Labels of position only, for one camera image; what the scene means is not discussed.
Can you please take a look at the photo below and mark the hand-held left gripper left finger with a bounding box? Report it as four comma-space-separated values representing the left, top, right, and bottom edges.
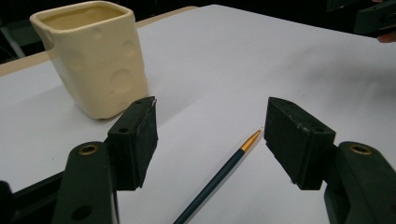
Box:
106, 96, 159, 191

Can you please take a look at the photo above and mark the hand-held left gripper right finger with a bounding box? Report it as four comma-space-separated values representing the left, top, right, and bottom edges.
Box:
263, 96, 337, 190

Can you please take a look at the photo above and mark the dark blue pen gold tip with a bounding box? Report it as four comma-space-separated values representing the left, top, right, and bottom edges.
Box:
172, 126, 264, 224

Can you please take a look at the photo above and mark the orange square cup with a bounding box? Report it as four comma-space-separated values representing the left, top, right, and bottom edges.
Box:
29, 0, 149, 120

